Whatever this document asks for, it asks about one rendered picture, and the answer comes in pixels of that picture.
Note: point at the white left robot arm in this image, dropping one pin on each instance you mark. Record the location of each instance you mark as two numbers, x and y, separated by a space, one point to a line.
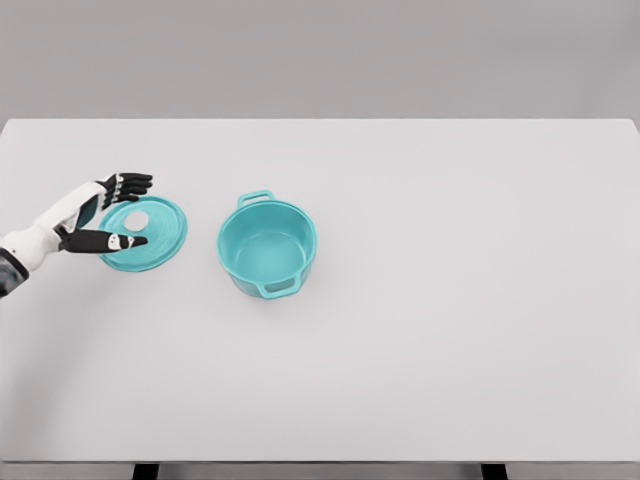
25 247

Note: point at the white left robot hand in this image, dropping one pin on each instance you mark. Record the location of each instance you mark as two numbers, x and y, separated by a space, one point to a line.
70 206

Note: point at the teal pot lid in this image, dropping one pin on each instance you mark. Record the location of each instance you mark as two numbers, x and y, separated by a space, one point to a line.
160 235

